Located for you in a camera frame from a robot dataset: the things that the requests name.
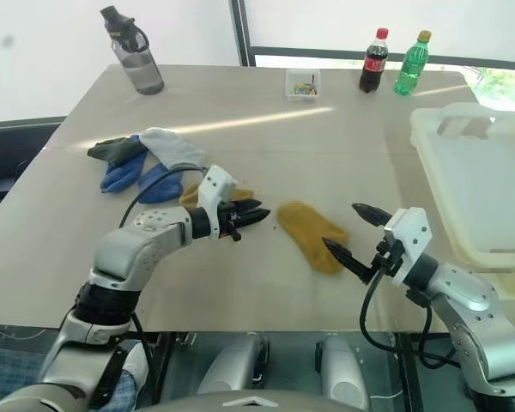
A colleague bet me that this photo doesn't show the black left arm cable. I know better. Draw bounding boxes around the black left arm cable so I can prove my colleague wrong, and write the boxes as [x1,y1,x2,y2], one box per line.
[118,166,208,229]

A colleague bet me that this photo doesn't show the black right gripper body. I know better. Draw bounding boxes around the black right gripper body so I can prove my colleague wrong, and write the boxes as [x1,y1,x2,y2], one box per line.
[370,239,403,278]

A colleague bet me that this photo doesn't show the silver rounded shell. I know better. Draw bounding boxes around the silver rounded shell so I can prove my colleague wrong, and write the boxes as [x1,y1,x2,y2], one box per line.
[197,334,270,396]
[315,336,370,409]

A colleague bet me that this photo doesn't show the light grey sock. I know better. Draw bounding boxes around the light grey sock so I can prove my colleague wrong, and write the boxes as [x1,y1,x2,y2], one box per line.
[139,127,207,170]

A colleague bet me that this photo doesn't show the blue checked fabric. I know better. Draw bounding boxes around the blue checked fabric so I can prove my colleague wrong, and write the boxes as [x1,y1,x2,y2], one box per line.
[0,345,137,412]

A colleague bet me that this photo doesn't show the clear box with colourful bits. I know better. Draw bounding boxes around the clear box with colourful bits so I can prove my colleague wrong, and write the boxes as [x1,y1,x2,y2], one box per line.
[284,68,323,103]

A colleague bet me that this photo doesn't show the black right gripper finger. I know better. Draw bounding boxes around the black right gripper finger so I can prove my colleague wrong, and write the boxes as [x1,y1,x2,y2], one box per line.
[350,203,393,227]
[320,236,377,285]

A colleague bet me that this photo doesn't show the blue sock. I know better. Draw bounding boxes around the blue sock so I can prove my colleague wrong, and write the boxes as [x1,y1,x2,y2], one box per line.
[100,134,149,194]
[137,161,184,205]

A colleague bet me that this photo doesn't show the grey water bottle black lid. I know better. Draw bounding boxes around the grey water bottle black lid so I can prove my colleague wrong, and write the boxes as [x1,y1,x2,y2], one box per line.
[100,4,165,95]

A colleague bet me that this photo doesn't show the green soda bottle yellow cap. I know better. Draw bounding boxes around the green soda bottle yellow cap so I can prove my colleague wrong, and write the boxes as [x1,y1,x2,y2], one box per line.
[394,29,433,96]

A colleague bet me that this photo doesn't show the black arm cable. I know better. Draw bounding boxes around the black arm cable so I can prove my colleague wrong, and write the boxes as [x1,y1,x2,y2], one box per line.
[359,270,463,371]
[118,166,208,229]

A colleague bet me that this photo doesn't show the dark green sock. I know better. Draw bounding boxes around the dark green sock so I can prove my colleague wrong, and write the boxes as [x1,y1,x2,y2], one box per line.
[87,136,148,167]

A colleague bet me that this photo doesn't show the cola bottle red cap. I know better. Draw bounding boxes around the cola bottle red cap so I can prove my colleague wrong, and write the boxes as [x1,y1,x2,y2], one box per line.
[359,27,391,94]

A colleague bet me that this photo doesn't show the silver robot torso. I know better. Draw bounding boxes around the silver robot torso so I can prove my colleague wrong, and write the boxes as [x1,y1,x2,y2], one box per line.
[0,384,370,412]

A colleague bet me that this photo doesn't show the white plastic basket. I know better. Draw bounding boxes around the white plastic basket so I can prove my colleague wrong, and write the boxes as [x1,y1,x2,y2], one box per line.
[409,101,515,297]

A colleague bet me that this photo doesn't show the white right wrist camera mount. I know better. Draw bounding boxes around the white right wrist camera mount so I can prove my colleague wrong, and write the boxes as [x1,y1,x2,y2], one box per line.
[383,206,433,288]

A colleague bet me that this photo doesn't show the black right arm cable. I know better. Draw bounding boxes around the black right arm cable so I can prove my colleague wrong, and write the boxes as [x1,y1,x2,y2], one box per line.
[359,270,463,371]

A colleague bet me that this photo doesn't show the white shoe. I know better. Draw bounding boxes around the white shoe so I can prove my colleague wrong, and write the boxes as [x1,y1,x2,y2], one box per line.
[122,342,150,385]

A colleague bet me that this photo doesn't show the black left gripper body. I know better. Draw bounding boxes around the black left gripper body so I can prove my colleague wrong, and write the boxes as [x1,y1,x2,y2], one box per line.
[216,200,245,242]

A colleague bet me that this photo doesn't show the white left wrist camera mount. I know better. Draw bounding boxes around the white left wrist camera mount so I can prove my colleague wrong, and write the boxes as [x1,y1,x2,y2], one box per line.
[196,164,240,239]

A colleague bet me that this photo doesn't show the mustard yellow sock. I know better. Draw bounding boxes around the mustard yellow sock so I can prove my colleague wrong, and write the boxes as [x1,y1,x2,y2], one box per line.
[276,200,349,276]
[179,182,258,208]

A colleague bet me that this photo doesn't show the black furniture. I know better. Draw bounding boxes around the black furniture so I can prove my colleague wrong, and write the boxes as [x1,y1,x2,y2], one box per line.
[0,116,68,224]

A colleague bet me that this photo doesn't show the dark window frame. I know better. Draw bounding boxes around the dark window frame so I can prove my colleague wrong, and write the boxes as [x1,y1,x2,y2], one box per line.
[229,0,515,73]

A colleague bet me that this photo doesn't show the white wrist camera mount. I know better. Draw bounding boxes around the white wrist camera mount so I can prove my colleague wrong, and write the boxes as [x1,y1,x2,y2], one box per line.
[383,206,433,288]
[196,164,240,239]

